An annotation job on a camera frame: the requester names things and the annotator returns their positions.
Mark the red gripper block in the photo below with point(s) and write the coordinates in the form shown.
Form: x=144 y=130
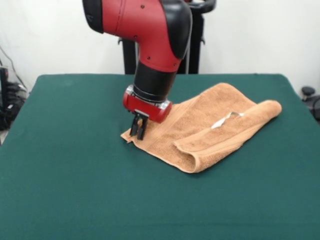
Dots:
x=150 y=110

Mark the tan terry towel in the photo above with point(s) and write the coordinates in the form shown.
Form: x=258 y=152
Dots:
x=200 y=120

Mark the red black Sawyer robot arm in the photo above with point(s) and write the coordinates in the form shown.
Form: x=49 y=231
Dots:
x=150 y=32

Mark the dark green table cloth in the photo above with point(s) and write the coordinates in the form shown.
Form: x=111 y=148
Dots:
x=75 y=187

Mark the black equipment pile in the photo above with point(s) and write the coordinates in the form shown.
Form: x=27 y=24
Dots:
x=12 y=110

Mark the black computer case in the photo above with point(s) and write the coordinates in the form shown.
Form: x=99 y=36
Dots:
x=3 y=87

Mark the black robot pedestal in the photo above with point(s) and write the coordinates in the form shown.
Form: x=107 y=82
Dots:
x=197 y=50

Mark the grey pedestal leg with caster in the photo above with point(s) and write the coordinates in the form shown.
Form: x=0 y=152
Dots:
x=315 y=102

